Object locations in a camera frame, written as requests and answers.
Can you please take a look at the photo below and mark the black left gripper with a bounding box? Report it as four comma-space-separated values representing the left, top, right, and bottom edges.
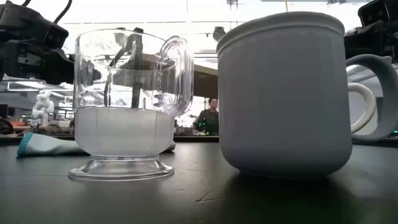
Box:
0, 39, 102, 85

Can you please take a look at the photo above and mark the green mug with white handle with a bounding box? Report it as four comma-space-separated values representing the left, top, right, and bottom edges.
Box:
347, 82, 377, 134

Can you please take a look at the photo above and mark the clear glass mug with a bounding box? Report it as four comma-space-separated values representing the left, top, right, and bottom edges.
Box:
68, 27, 195, 182

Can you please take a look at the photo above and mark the grey ceramic mug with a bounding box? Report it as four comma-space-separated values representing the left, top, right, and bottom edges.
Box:
216, 11, 398, 180

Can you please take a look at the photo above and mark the person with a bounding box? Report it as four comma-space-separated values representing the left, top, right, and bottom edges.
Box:
192, 98, 220, 136

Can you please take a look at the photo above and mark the black ceiling dome fixture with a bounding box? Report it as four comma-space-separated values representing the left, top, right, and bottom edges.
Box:
213, 26, 227, 43

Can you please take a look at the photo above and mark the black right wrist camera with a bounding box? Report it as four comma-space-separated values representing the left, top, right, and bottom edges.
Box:
357, 0, 398, 27

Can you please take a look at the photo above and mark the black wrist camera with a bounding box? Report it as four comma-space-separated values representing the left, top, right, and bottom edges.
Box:
357, 0, 398, 27
0, 1, 70, 50

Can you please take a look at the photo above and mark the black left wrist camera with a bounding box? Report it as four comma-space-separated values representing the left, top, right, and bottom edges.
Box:
0, 1, 70, 50

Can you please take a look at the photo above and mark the wooden shelf with black frame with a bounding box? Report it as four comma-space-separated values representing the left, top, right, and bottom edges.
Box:
104, 27, 218, 108

